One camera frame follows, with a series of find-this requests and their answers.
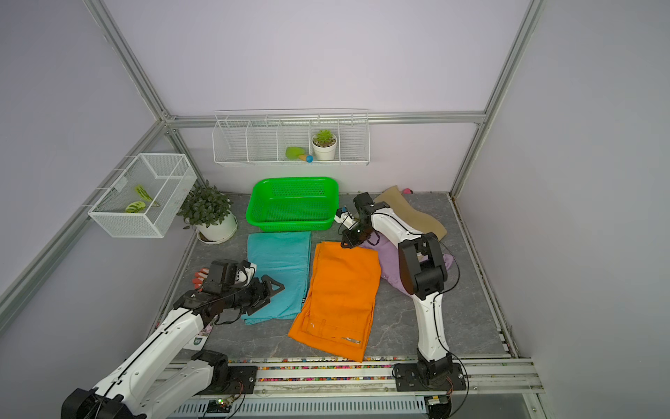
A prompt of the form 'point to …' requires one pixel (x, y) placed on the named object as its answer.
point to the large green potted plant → (208, 211)
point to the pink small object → (407, 191)
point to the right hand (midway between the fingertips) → (345, 241)
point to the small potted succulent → (324, 143)
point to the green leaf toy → (139, 206)
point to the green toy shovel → (297, 153)
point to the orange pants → (338, 309)
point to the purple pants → (390, 261)
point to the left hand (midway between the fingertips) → (277, 294)
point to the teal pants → (283, 257)
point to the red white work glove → (200, 277)
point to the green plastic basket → (293, 203)
